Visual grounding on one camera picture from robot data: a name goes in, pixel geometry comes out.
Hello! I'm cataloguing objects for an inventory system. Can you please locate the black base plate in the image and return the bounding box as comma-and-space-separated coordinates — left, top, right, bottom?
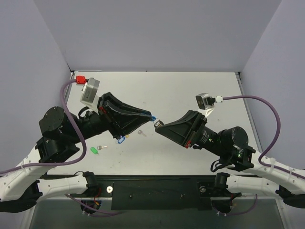
64, 175, 239, 212

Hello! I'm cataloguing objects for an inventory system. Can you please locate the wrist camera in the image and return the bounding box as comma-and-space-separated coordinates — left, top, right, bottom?
195, 93, 215, 117
80, 78, 100, 107

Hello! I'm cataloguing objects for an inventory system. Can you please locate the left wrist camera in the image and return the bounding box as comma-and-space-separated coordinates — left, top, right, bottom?
80, 78, 100, 107

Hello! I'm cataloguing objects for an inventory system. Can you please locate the blue key tag on table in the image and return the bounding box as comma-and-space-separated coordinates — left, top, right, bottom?
117, 136, 126, 144

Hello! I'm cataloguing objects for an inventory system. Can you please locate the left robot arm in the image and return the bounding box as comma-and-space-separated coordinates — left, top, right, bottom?
0, 93, 153, 213

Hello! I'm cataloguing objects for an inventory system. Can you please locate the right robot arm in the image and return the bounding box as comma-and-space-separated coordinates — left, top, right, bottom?
154, 110, 305, 208

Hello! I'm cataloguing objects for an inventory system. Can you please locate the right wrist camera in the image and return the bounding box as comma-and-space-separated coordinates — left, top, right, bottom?
195, 93, 215, 117

